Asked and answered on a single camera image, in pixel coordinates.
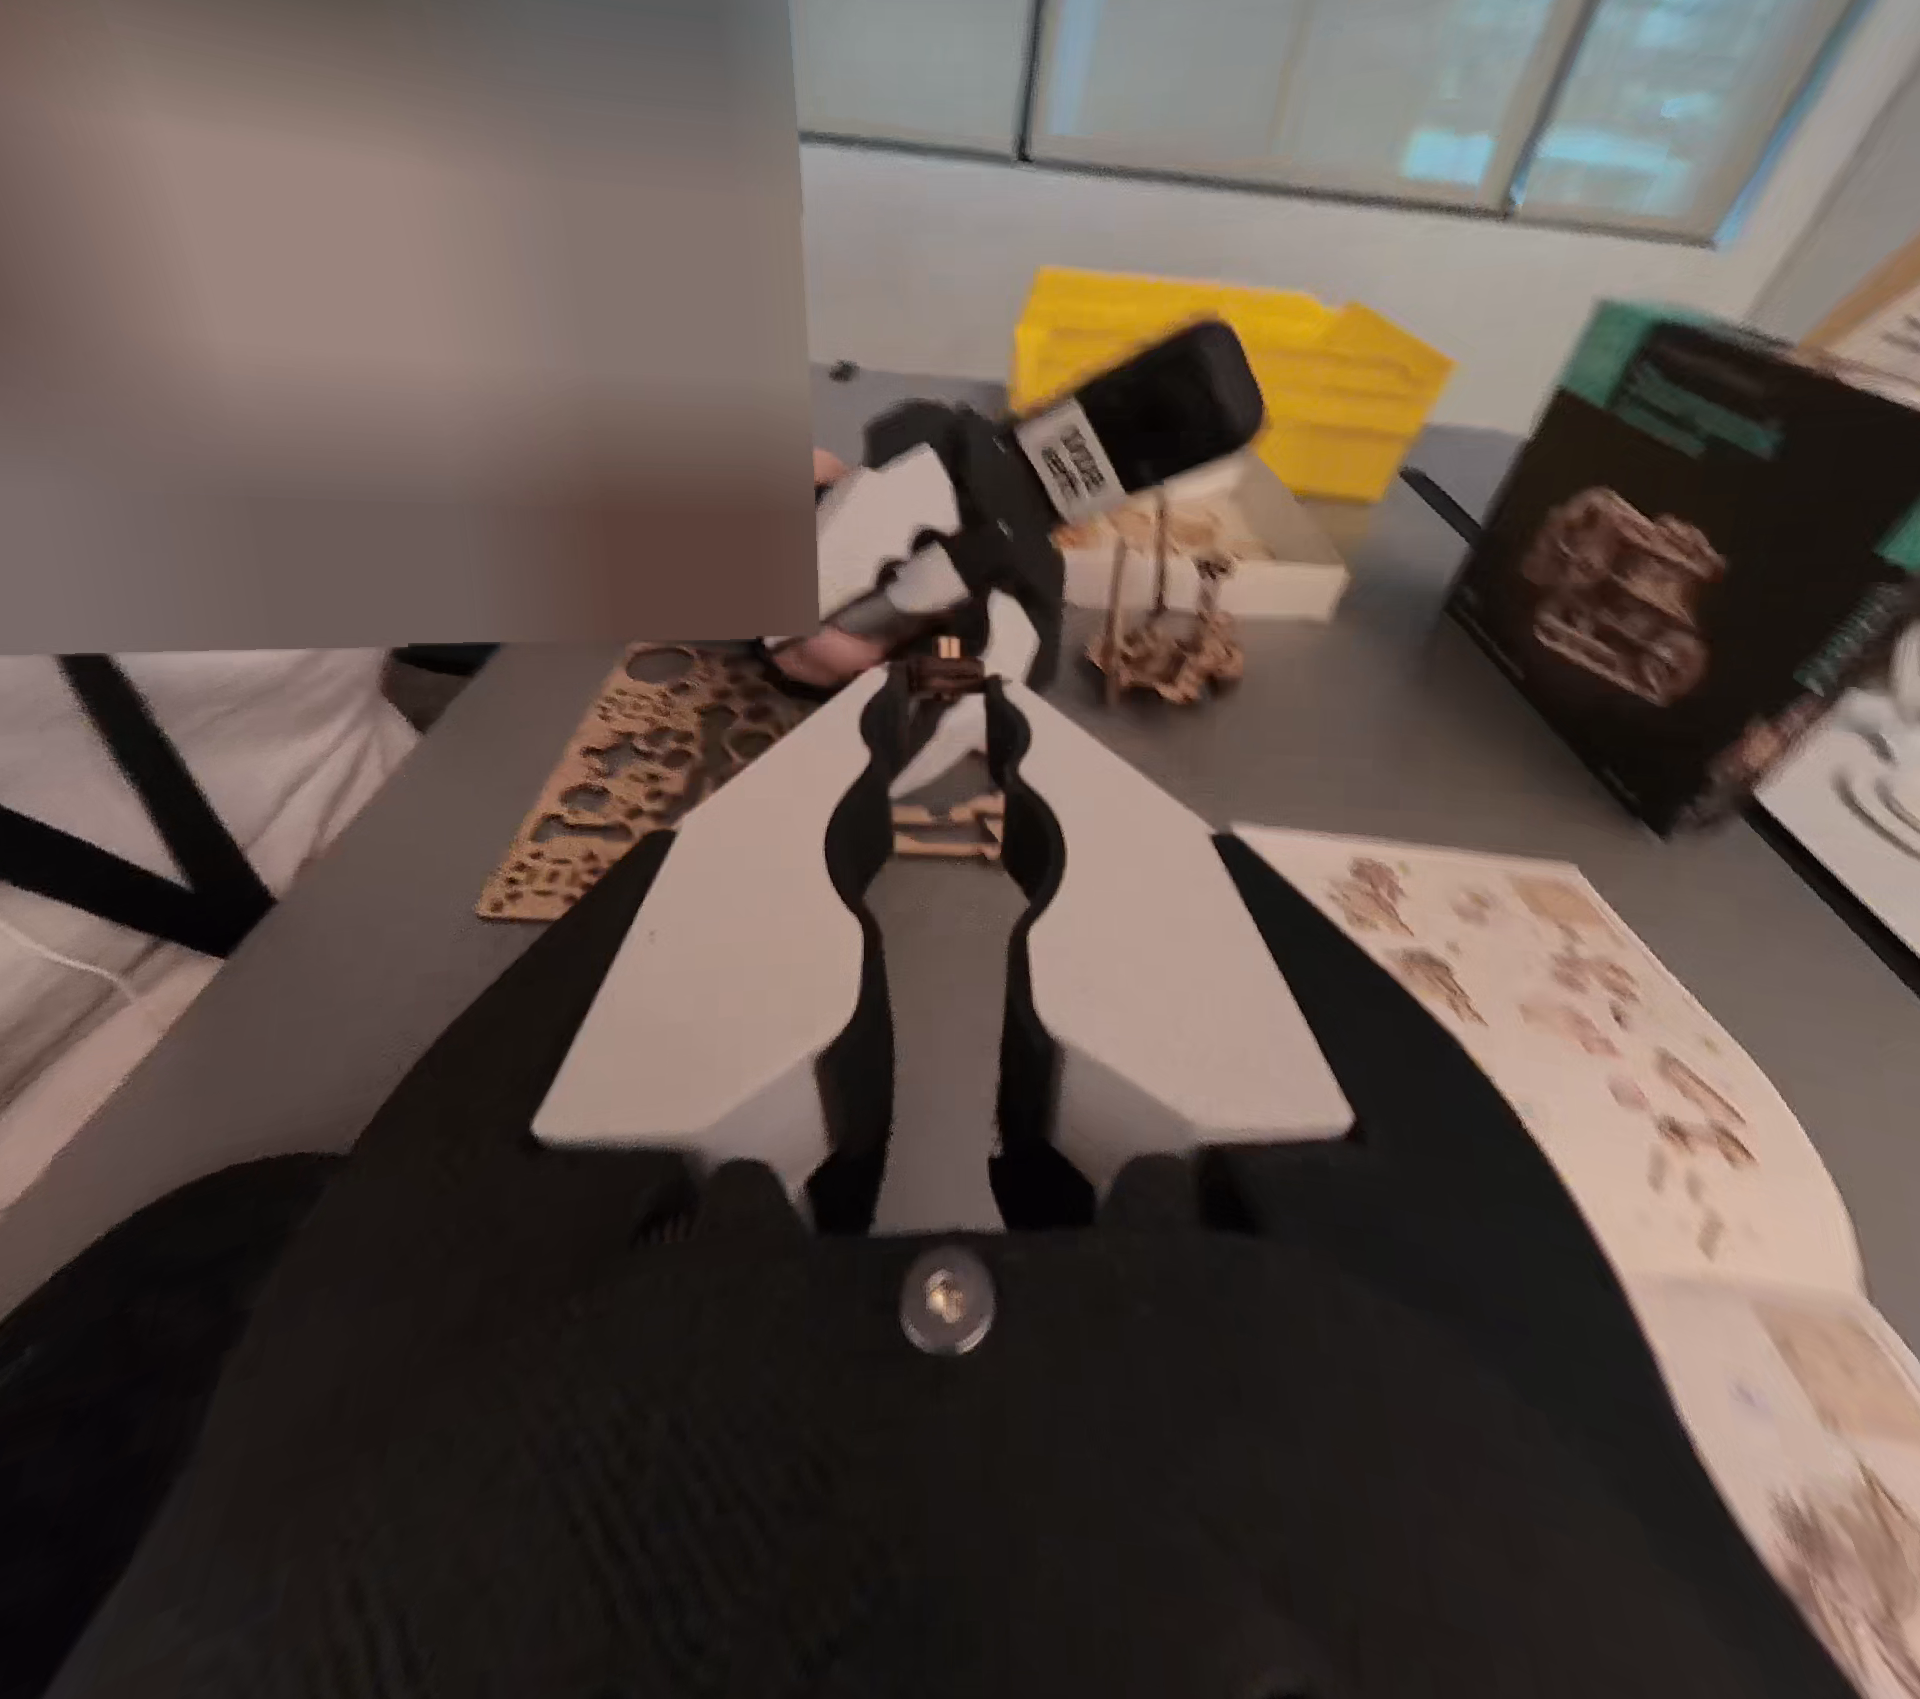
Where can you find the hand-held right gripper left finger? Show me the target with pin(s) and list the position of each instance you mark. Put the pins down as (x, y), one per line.
(705, 980)

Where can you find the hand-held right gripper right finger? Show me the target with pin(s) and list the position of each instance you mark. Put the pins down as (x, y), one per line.
(1184, 980)

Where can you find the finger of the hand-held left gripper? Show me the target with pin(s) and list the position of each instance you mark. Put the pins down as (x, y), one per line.
(915, 605)
(884, 507)

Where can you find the wooden link arm piece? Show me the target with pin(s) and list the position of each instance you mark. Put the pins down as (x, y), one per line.
(945, 677)

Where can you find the partly built wooden model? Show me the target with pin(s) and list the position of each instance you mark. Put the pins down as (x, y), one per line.
(1163, 657)

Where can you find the black model kit box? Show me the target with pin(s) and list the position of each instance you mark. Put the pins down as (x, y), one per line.
(1621, 591)

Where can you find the person's left hand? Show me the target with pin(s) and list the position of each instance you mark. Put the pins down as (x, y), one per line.
(833, 663)

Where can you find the yellow plastic bin stack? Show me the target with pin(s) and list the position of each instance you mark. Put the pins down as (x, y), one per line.
(1351, 409)

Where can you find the punched wooden part sheet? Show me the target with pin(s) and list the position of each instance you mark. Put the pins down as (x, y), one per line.
(600, 814)

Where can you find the white cardboard tray box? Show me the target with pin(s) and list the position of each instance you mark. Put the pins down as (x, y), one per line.
(1291, 583)

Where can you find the open instruction booklet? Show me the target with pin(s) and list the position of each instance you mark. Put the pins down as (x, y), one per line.
(1574, 980)

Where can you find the white book stand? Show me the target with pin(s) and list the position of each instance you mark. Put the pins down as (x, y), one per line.
(1844, 814)

